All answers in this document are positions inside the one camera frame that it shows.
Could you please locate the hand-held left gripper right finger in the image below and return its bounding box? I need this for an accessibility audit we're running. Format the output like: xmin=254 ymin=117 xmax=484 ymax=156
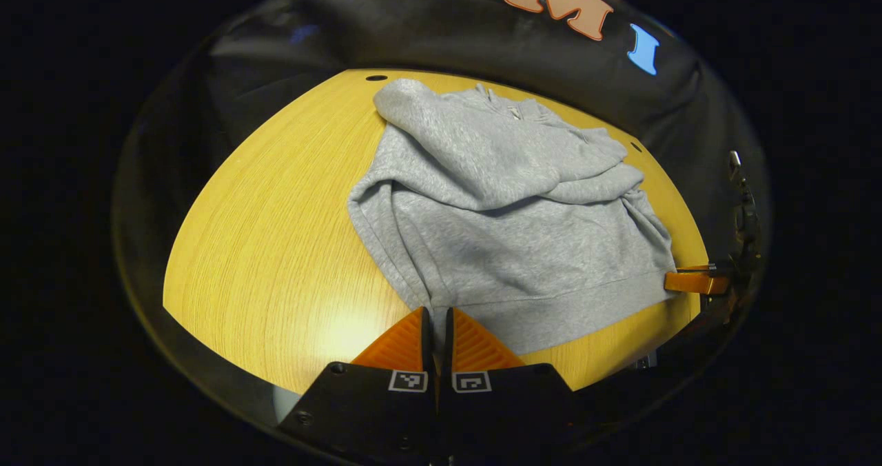
xmin=438 ymin=306 xmax=595 ymax=464

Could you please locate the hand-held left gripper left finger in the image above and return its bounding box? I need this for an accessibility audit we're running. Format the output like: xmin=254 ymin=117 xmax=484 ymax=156
xmin=276 ymin=306 xmax=438 ymax=466

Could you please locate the grey sweatshirt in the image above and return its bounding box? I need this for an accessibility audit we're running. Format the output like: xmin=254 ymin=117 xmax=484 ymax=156
xmin=347 ymin=78 xmax=679 ymax=356

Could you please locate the black backdrop cloth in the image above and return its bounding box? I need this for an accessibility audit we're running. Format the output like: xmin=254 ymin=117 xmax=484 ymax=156
xmin=114 ymin=0 xmax=769 ymax=315

